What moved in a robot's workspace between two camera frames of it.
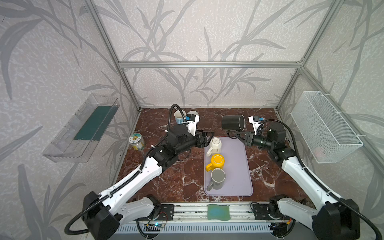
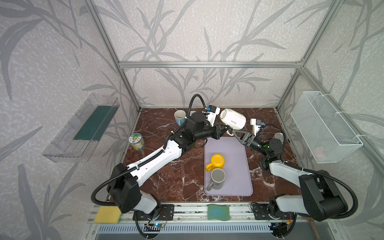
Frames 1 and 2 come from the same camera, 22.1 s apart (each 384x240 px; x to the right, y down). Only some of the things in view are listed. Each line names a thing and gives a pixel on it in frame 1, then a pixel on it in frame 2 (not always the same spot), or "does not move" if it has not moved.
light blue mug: x=178 y=116 does not move
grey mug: x=218 y=176 does not move
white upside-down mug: x=215 y=144 → x=232 y=120
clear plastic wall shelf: x=77 y=142 does not move
